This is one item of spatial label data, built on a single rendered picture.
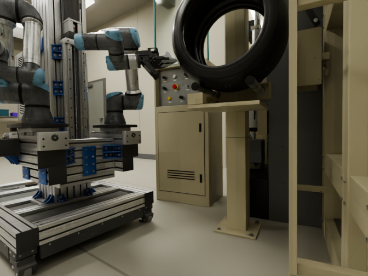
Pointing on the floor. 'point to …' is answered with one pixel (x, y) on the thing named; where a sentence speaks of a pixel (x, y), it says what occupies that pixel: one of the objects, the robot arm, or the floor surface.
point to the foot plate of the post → (253, 230)
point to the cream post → (237, 130)
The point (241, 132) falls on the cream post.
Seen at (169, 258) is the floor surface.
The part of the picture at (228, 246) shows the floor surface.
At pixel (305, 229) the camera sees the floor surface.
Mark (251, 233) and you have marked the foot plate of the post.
